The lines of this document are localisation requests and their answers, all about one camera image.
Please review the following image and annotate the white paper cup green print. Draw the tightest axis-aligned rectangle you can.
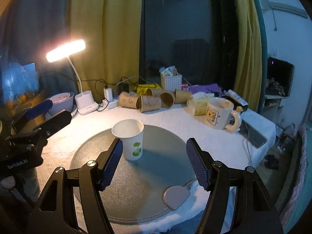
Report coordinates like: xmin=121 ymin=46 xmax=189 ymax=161
xmin=112 ymin=119 xmax=144 ymax=161

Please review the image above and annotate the brown paper cup far left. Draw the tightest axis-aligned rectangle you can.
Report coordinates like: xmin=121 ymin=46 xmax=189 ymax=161
xmin=118 ymin=91 xmax=139 ymax=109

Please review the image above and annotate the brown floral paper cup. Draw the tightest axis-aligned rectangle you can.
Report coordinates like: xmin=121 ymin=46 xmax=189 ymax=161
xmin=138 ymin=95 xmax=161 ymax=113

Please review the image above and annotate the brown paper cup behind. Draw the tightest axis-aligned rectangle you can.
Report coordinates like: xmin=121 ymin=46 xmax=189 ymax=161
xmin=146 ymin=88 xmax=163 ymax=97

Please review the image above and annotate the brown paper cup open mouth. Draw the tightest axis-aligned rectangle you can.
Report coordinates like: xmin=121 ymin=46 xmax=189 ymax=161
xmin=159 ymin=91 xmax=175 ymax=108

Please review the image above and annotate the brown paper cup far right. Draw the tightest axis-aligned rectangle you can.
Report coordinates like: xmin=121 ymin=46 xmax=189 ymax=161
xmin=175 ymin=89 xmax=192 ymax=104

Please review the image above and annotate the person's fingertip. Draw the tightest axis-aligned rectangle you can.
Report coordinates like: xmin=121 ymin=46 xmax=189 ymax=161
xmin=1 ymin=176 xmax=15 ymax=190

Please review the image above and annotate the white inner bowl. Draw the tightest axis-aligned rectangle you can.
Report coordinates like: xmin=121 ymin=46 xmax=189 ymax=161
xmin=49 ymin=92 xmax=71 ymax=104

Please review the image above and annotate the purple bowl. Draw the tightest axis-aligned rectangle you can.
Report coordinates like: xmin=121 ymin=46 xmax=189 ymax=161
xmin=48 ymin=92 xmax=74 ymax=116

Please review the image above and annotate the white desk lamp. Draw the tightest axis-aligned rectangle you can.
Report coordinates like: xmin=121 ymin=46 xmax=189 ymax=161
xmin=45 ymin=39 xmax=98 ymax=115

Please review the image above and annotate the white power strip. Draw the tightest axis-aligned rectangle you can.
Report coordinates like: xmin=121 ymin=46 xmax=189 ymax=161
xmin=98 ymin=99 xmax=119 ymax=112

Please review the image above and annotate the white charger plug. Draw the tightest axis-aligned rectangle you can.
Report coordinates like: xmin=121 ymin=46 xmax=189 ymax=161
xmin=103 ymin=88 xmax=113 ymax=103

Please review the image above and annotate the white textured tablecloth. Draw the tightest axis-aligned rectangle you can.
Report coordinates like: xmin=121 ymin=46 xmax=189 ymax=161
xmin=36 ymin=105 xmax=276 ymax=233

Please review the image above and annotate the grey heart-shaped coaster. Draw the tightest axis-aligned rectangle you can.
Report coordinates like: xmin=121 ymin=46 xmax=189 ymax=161
xmin=162 ymin=185 xmax=190 ymax=211

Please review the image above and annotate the black power adapter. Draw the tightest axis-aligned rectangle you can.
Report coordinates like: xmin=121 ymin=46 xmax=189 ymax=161
xmin=120 ymin=82 xmax=129 ymax=92

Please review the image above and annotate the round grey placemat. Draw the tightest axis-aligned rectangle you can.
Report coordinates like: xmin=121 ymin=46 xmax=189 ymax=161
xmin=69 ymin=124 xmax=197 ymax=221

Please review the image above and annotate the yellow plastic bag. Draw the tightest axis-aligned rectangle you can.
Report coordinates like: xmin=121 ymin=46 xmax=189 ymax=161
xmin=134 ymin=83 xmax=162 ymax=95

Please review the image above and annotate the white bear ceramic mug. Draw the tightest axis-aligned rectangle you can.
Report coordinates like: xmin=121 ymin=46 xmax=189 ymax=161
xmin=206 ymin=97 xmax=242 ymax=133

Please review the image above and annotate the small yellow duck figure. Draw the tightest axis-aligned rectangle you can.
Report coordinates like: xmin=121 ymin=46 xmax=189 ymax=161
xmin=235 ymin=106 xmax=243 ymax=113

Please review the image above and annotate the yellow curtain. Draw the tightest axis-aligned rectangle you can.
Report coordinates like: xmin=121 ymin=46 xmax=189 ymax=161
xmin=68 ymin=0 xmax=142 ymax=101

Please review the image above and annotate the white cream tube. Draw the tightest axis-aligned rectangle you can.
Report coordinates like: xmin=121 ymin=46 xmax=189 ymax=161
xmin=226 ymin=90 xmax=248 ymax=106

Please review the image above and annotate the yellow tissue pack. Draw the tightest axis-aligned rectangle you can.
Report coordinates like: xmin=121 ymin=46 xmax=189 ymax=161
xmin=187 ymin=91 xmax=214 ymax=116

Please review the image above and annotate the white plastic basket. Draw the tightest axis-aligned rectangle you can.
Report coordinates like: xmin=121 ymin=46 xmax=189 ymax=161
xmin=160 ymin=74 xmax=183 ymax=91

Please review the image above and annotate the purple cloth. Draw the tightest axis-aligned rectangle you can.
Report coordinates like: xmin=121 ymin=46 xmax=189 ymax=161
xmin=188 ymin=83 xmax=225 ymax=97

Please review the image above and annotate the black cable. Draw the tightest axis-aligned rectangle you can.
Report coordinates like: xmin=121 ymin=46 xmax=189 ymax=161
xmin=40 ymin=70 xmax=157 ymax=113

